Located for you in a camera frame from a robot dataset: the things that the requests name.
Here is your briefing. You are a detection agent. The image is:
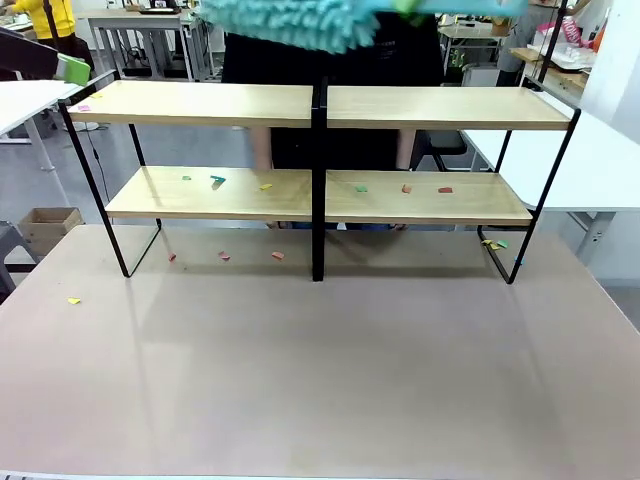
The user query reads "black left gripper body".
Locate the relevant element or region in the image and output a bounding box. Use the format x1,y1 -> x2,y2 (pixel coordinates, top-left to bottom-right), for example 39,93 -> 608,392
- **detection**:
0,26 -> 32,73

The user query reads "teal fluffy duster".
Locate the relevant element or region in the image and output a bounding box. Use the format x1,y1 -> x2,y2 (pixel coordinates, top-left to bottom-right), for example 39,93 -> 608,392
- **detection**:
198,0 -> 531,54

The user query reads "person's right forearm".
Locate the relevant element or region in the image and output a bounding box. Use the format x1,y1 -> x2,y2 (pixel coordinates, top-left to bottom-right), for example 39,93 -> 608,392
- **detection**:
250,126 -> 274,172

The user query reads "person's left forearm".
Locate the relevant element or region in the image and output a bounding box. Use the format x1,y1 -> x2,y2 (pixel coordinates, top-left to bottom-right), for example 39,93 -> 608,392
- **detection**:
396,129 -> 418,172

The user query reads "black stand pole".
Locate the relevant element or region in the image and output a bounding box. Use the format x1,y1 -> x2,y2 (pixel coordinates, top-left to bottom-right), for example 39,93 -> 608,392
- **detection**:
534,0 -> 569,94
42,0 -> 57,41

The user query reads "white side table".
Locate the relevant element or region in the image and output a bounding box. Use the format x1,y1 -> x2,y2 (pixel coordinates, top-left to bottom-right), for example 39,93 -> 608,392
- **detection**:
461,109 -> 640,281
0,78 -> 94,174

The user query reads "person in yellow jacket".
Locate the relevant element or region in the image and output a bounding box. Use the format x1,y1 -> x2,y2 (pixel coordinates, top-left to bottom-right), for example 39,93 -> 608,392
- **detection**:
7,0 -> 96,71

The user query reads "white background table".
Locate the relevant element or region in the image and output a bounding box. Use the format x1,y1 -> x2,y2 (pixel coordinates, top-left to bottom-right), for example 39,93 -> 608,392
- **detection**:
438,23 -> 510,87

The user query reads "grey metal desk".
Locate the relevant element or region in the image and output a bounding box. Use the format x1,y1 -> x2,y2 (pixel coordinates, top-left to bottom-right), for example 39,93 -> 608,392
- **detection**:
86,6 -> 209,83

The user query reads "person in grey clothes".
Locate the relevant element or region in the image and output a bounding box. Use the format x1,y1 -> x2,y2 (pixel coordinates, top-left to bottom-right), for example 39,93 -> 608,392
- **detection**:
496,4 -> 552,89

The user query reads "person in black shirt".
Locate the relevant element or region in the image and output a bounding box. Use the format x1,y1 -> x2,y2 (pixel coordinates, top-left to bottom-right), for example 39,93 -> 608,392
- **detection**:
221,9 -> 445,172

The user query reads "black chair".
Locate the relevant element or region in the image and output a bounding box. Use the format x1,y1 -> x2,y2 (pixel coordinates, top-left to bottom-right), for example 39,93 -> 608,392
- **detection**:
414,129 -> 469,173

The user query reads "wooden workbench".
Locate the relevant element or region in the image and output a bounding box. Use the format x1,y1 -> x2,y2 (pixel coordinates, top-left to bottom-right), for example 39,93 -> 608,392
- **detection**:
509,44 -> 589,94

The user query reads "pink bag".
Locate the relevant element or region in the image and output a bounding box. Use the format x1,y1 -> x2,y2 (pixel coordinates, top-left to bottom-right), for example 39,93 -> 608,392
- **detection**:
560,15 -> 588,49

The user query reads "open cardboard box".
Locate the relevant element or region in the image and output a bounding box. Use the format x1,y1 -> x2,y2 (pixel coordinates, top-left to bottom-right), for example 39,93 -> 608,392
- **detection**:
18,206 -> 85,257

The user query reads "grey stool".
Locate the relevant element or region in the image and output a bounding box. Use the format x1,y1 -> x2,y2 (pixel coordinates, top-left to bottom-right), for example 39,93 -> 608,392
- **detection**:
0,221 -> 41,304

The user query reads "white partition panel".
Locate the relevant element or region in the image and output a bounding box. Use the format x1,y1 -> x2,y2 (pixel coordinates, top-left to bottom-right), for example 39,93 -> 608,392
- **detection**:
581,0 -> 640,117

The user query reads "wooden shelf black metal frame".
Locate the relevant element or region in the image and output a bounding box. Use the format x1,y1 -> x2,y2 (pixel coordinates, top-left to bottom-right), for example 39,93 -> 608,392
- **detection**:
58,69 -> 326,283
319,74 -> 583,286

